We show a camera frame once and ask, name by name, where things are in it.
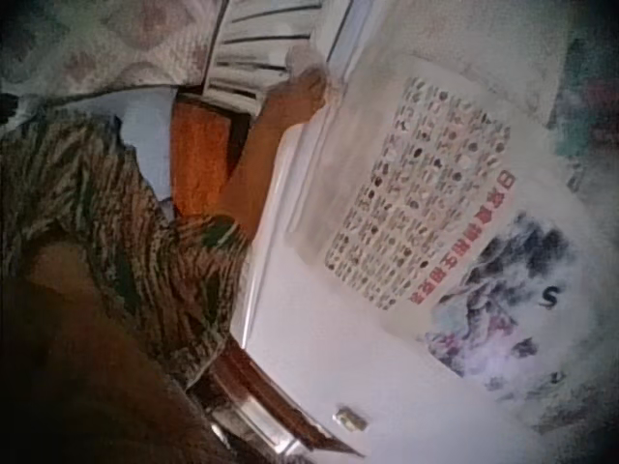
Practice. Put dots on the person's right hand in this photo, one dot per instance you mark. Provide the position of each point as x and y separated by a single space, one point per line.
295 99

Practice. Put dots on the person's right fingers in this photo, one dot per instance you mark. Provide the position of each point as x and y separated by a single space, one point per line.
315 79

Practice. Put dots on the white refrigerator door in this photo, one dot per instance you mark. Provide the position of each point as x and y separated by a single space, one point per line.
309 348

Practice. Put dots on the white refrigerator interior racks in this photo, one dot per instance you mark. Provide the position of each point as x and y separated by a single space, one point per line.
261 43

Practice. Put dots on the picture chart poster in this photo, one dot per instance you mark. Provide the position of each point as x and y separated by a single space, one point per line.
416 193

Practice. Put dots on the light blue cloth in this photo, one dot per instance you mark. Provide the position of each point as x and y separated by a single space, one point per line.
147 140

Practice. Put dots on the floral quilt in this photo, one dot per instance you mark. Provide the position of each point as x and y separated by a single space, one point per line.
106 38

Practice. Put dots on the ink painting poster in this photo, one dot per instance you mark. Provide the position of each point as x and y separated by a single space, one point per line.
512 299

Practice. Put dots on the small metal latch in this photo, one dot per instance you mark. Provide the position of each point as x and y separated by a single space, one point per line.
349 419

